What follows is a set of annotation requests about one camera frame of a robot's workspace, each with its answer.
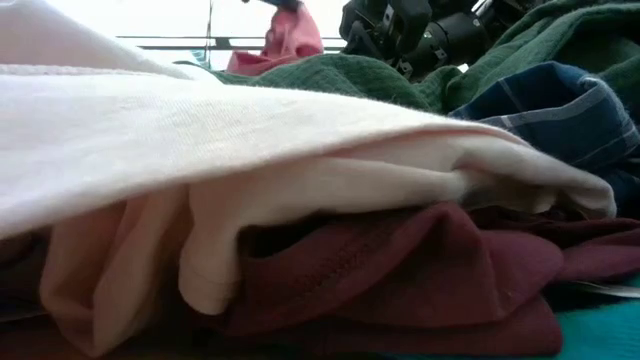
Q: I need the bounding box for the white tag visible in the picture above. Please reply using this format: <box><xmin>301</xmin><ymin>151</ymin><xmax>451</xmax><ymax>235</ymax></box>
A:
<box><xmin>574</xmin><ymin>281</ymin><xmax>640</xmax><ymax>300</ymax></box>

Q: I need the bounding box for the salmon pink garment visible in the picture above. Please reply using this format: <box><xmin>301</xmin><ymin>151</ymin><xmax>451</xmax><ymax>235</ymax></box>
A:
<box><xmin>225</xmin><ymin>4</ymin><xmax>325</xmax><ymax>77</ymax></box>

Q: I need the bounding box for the black aluminium table frame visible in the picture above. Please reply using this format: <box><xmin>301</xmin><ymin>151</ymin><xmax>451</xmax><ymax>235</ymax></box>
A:
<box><xmin>117</xmin><ymin>34</ymin><xmax>346</xmax><ymax>52</ymax></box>

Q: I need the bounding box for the teal sock with tag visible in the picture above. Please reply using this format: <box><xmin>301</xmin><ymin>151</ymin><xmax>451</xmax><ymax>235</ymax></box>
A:
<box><xmin>549</xmin><ymin>277</ymin><xmax>640</xmax><ymax>360</ymax></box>

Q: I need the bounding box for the blue plaid garment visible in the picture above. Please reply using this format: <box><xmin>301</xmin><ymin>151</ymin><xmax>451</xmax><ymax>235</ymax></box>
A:
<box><xmin>449</xmin><ymin>61</ymin><xmax>640</xmax><ymax>219</ymax></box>

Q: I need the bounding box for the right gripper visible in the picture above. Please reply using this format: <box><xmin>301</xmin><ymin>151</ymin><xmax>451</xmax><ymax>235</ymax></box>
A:
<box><xmin>339</xmin><ymin>0</ymin><xmax>436</xmax><ymax>69</ymax></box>

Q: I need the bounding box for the dark green garment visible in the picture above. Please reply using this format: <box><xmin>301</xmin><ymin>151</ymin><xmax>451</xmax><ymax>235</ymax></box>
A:
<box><xmin>174</xmin><ymin>0</ymin><xmax>640</xmax><ymax>115</ymax></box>

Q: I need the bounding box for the maroon garment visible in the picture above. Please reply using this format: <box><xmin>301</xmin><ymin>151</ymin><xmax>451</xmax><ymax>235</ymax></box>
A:
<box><xmin>0</xmin><ymin>200</ymin><xmax>640</xmax><ymax>360</ymax></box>

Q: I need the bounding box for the cream white shirt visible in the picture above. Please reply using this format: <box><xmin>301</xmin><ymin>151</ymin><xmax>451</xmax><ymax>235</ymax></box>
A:
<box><xmin>0</xmin><ymin>0</ymin><xmax>617</xmax><ymax>317</ymax></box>

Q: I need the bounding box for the pale pink garment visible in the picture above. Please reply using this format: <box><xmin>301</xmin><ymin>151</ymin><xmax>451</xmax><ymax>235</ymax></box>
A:
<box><xmin>39</xmin><ymin>187</ymin><xmax>194</xmax><ymax>357</ymax></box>

